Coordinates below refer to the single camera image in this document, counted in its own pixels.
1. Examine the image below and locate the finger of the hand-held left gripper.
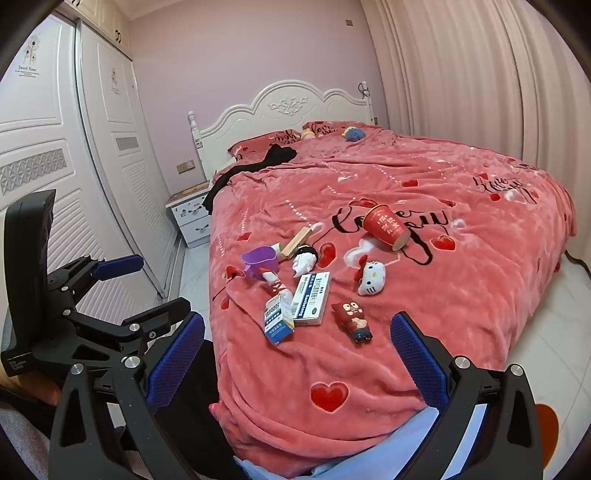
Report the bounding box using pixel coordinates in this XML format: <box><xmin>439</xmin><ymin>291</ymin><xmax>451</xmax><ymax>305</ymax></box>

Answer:
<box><xmin>65</xmin><ymin>298</ymin><xmax>192</xmax><ymax>344</ymax></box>
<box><xmin>48</xmin><ymin>255</ymin><xmax>145</xmax><ymax>301</ymax></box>

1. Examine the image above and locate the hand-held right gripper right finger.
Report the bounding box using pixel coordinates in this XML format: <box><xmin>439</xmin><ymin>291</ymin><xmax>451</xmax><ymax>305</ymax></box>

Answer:
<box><xmin>390</xmin><ymin>311</ymin><xmax>543</xmax><ymax>480</ymax></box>

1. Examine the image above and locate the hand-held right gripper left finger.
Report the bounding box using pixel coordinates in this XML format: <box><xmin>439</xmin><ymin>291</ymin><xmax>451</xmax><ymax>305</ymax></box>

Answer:
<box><xmin>48</xmin><ymin>311</ymin><xmax>236</xmax><ymax>480</ymax></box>

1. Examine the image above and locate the white glove red trim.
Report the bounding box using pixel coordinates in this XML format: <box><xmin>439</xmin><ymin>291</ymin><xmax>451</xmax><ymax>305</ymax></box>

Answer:
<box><xmin>261</xmin><ymin>271</ymin><xmax>296</xmax><ymax>301</ymax></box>

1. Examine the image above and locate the large white blue medicine box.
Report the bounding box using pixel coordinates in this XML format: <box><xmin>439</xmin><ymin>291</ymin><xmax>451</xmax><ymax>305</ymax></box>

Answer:
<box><xmin>292</xmin><ymin>271</ymin><xmax>332</xmax><ymax>326</ymax></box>

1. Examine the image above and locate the person's left forearm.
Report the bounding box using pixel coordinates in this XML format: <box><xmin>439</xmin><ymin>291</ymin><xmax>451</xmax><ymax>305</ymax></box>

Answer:
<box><xmin>0</xmin><ymin>367</ymin><xmax>63</xmax><ymax>462</ymax></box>

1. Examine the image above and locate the pink printed blanket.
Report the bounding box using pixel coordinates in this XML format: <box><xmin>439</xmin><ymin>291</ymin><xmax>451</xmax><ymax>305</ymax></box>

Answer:
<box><xmin>208</xmin><ymin>122</ymin><xmax>578</xmax><ymax>467</ymax></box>

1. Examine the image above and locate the brown owl figurine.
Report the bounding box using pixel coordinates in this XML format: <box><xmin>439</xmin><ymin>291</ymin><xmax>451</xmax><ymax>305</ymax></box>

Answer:
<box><xmin>331</xmin><ymin>301</ymin><xmax>374</xmax><ymax>344</ymax></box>

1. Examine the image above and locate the white nightstand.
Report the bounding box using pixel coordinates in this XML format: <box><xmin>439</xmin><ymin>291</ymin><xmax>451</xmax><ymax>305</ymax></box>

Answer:
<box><xmin>165</xmin><ymin>182</ymin><xmax>214</xmax><ymax>250</ymax></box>

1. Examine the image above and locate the white cat plush toy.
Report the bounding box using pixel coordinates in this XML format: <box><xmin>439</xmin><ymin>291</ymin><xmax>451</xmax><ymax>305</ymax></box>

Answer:
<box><xmin>353</xmin><ymin>254</ymin><xmax>387</xmax><ymax>296</ymax></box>

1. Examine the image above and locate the small white blue medicine box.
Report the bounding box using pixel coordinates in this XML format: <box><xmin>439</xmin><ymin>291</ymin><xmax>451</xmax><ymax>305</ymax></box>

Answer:
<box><xmin>263</xmin><ymin>291</ymin><xmax>296</xmax><ymax>346</ymax></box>

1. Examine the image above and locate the purple plastic cup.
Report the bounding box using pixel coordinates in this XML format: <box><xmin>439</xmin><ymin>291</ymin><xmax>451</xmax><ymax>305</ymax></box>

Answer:
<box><xmin>242</xmin><ymin>246</ymin><xmax>281</xmax><ymax>280</ymax></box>

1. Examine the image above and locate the red paper cup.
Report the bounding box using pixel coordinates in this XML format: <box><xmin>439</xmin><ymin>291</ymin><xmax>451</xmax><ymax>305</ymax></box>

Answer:
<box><xmin>361</xmin><ymin>204</ymin><xmax>411</xmax><ymax>250</ymax></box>

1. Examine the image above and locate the white wardrobe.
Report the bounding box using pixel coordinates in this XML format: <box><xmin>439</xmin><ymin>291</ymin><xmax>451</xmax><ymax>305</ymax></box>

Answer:
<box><xmin>0</xmin><ymin>0</ymin><xmax>183</xmax><ymax>324</ymax></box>

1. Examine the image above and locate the red heart floor mat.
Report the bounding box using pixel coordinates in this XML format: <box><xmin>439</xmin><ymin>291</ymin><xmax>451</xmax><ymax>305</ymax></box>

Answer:
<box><xmin>536</xmin><ymin>404</ymin><xmax>561</xmax><ymax>472</ymax></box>

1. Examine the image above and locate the person's light blue garment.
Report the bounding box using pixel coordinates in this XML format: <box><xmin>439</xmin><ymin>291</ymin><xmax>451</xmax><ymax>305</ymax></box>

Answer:
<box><xmin>233</xmin><ymin>411</ymin><xmax>444</xmax><ymax>480</ymax></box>

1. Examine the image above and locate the wooden block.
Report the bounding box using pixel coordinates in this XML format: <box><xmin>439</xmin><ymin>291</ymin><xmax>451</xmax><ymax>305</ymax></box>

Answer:
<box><xmin>280</xmin><ymin>226</ymin><xmax>315</xmax><ymax>258</ymax></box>

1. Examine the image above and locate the pink printed pillow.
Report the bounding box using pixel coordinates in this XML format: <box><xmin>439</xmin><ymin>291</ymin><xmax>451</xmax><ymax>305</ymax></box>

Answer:
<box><xmin>302</xmin><ymin>121</ymin><xmax>352</xmax><ymax>137</ymax></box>
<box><xmin>228</xmin><ymin>129</ymin><xmax>305</xmax><ymax>160</ymax></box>

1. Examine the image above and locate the black cloth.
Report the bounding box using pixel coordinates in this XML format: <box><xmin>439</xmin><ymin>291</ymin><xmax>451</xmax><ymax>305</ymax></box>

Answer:
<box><xmin>203</xmin><ymin>144</ymin><xmax>298</xmax><ymax>215</ymax></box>

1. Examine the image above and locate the white bed headboard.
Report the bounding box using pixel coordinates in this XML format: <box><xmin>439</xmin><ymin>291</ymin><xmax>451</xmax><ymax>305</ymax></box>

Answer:
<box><xmin>188</xmin><ymin>80</ymin><xmax>382</xmax><ymax>181</ymax></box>

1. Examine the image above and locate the pink pleated curtain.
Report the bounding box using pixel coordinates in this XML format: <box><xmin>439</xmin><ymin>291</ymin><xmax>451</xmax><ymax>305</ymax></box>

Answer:
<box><xmin>360</xmin><ymin>0</ymin><xmax>591</xmax><ymax>268</ymax></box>

